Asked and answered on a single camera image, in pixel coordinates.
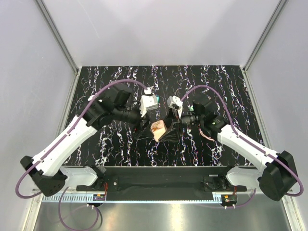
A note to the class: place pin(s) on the slotted cable duct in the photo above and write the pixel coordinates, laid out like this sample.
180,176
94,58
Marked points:
75,198

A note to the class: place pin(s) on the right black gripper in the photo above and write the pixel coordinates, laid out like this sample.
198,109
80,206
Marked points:
173,122

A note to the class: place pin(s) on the black marbled table mat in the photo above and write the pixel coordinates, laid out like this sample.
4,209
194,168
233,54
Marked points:
114,145

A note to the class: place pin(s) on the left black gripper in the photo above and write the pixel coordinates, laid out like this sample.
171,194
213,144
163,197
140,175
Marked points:
143,132

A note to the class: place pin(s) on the right aluminium frame post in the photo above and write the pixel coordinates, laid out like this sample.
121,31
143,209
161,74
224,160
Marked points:
265,33

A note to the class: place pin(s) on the beige cube adapter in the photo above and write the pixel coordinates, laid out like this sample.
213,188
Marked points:
158,129

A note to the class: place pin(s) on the aluminium frame post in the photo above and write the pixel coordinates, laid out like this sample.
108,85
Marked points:
56,34
265,33

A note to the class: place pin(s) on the left aluminium frame post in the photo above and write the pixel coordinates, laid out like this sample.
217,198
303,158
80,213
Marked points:
56,34

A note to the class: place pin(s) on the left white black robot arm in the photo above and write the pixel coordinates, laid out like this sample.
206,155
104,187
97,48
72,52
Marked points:
122,100

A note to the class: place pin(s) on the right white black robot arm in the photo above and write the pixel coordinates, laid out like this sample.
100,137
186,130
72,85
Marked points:
274,174

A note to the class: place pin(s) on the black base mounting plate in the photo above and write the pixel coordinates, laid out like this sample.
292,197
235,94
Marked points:
153,184

